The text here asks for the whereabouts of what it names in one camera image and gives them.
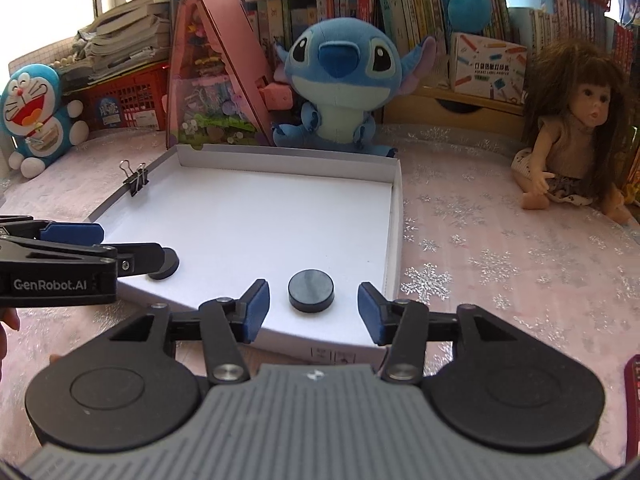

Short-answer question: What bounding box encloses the brown haired baby doll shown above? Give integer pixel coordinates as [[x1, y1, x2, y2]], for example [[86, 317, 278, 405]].
[[511, 39, 631, 224]]

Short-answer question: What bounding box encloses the pink triangular toy house box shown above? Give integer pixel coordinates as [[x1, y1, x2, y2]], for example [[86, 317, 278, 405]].
[[166, 0, 280, 148]]

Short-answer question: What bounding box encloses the wooden drawer shelf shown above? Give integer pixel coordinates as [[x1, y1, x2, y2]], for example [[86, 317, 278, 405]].
[[381, 84, 525, 140]]

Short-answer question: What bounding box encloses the dark red box at edge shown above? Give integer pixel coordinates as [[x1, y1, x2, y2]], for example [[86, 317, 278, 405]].
[[624, 354, 640, 463]]

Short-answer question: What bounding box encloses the black round puck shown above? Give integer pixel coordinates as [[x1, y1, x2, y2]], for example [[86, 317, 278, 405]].
[[288, 269, 334, 313], [148, 247, 180, 281]]

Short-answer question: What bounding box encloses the operator left hand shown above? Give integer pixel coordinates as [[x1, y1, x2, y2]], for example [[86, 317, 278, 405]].
[[0, 308, 21, 376]]

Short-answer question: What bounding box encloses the white shallow cardboard box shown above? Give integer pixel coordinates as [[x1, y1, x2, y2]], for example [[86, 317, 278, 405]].
[[90, 144, 404, 366]]

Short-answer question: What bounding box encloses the black binder clip on box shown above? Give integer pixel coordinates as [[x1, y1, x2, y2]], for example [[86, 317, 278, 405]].
[[118, 159, 149, 197]]

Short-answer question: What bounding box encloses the blue round plush ball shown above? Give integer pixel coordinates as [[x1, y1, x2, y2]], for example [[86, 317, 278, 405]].
[[448, 0, 491, 35]]

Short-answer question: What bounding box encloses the row of books on shelf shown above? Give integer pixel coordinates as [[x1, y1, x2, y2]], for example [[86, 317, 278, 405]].
[[241, 0, 639, 88]]

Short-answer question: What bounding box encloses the white pencil pattern box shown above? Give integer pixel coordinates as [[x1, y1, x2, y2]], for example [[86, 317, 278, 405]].
[[449, 32, 528, 105]]

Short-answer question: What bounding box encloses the blue Doraemon plush toy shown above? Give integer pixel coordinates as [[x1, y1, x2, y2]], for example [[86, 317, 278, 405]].
[[1, 64, 89, 179]]

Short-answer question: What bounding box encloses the stack of grey books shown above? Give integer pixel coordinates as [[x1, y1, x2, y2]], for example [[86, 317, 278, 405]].
[[49, 0, 171, 90]]

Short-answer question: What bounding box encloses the blue Stitch plush toy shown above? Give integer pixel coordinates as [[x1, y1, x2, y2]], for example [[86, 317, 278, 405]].
[[271, 18, 437, 158]]

